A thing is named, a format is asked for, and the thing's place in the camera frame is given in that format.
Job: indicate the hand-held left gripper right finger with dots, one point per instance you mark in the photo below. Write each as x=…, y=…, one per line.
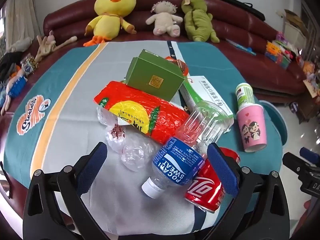
x=222, y=170

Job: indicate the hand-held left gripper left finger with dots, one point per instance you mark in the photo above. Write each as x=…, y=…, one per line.
x=92, y=165

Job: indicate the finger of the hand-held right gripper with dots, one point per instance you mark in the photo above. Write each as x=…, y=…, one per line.
x=311, y=157
x=295, y=164

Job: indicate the red soda can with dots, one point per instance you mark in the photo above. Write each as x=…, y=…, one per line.
x=202, y=190

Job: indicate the clear plastic bag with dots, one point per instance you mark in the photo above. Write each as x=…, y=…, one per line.
x=132, y=152

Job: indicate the teal trash bin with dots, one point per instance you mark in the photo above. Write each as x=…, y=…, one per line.
x=277, y=122

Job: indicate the blue label plastic bottle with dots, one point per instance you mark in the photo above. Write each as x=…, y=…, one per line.
x=175, y=162

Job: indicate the red snack bag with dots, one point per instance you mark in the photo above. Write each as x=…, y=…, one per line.
x=165, y=120

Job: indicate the orange foil wrapper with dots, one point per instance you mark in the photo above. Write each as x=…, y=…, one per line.
x=183, y=68

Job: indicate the pink paper cup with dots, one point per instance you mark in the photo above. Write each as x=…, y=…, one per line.
x=252, y=130

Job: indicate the blue ball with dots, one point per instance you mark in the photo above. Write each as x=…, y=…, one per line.
x=293, y=106

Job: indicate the wooden side table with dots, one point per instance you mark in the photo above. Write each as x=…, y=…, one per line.
x=308, y=102

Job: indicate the green white small bottle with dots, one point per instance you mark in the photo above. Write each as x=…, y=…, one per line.
x=245, y=95

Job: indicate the white green medicine box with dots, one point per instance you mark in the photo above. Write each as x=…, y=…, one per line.
x=200, y=87

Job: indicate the blue cloth doll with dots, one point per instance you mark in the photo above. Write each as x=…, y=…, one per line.
x=16, y=86

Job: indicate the colourful toy blocks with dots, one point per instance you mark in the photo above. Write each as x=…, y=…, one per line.
x=275, y=52

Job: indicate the green cardboard box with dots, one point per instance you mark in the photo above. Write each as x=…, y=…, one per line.
x=150, y=70

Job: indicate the gold blue packet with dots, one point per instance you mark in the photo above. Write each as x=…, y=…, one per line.
x=28, y=66

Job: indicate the blue book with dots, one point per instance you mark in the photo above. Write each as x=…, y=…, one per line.
x=240, y=46

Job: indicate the beige long-limbed plush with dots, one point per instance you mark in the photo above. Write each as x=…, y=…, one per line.
x=46, y=46

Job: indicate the red leather sofa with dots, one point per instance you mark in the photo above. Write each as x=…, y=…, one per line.
x=225, y=32

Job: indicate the grey plush toy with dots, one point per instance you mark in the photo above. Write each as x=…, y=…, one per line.
x=20, y=44

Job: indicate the yellow duck plush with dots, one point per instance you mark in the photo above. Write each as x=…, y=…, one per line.
x=112, y=17

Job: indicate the green plush toy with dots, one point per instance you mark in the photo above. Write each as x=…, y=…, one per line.
x=197, y=20

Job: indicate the beige lamb plush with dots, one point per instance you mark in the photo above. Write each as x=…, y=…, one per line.
x=163, y=17

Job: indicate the white curtain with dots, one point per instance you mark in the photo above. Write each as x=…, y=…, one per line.
x=22, y=15

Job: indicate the black bag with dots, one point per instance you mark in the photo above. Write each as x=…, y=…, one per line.
x=240, y=5

